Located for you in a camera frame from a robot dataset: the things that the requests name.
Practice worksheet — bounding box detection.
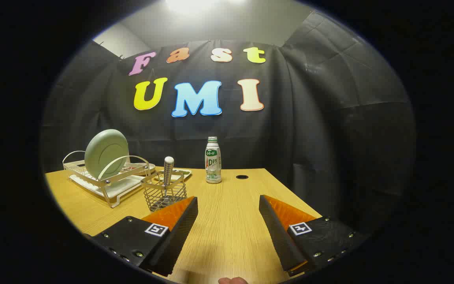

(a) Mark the white divided dish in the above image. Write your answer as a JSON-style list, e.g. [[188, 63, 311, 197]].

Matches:
[[154, 169, 192, 182]]

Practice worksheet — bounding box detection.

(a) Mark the metal wire basket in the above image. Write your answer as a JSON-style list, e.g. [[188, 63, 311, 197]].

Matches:
[[141, 170, 188, 212]]

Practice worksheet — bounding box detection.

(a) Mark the black backdrop cloth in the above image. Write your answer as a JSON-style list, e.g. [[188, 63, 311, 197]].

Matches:
[[40, 10, 417, 237]]

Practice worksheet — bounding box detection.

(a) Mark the white checkered handle spoon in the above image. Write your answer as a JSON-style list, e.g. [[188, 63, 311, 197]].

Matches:
[[163, 156, 175, 198]]

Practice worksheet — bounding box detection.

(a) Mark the white wire dish rack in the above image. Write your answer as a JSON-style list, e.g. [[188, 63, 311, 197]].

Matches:
[[62, 150, 151, 208]]

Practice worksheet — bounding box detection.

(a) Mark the pale green plate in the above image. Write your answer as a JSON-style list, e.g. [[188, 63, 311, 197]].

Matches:
[[84, 129, 130, 180]]

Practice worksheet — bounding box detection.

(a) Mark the white drink bottle green cap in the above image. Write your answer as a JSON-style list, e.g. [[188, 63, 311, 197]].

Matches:
[[205, 136, 222, 184]]

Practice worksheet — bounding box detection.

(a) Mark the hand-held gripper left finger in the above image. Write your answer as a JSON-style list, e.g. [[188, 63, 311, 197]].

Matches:
[[91, 196, 199, 277]]

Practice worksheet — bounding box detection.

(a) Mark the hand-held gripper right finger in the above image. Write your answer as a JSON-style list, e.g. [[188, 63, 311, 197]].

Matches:
[[259, 194, 365, 277]]

